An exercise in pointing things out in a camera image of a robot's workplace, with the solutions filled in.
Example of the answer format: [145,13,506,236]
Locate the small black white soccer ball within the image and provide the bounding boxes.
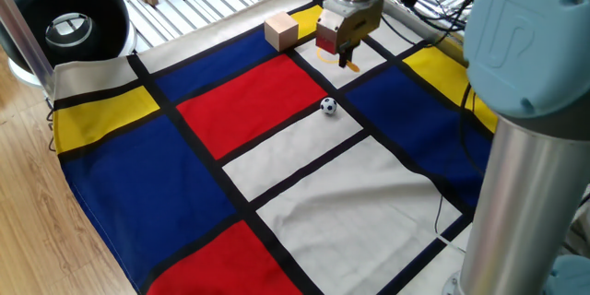
[319,96,338,116]

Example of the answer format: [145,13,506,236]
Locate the yellow plastic bubble ring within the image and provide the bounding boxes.
[315,46,362,74]

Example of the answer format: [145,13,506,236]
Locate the black round ring fan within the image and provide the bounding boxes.
[0,0,138,89]

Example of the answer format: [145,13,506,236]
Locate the Mondrian pattern colour cloth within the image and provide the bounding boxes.
[52,0,503,295]

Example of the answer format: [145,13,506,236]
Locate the silver Schunk gripper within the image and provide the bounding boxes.
[314,0,386,70]

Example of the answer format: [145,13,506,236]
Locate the large wooden cube block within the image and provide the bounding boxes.
[263,10,301,53]

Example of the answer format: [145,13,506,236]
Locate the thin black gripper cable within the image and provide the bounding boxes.
[432,80,480,241]

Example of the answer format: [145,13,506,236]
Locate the aluminium table edge rail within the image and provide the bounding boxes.
[381,0,467,66]

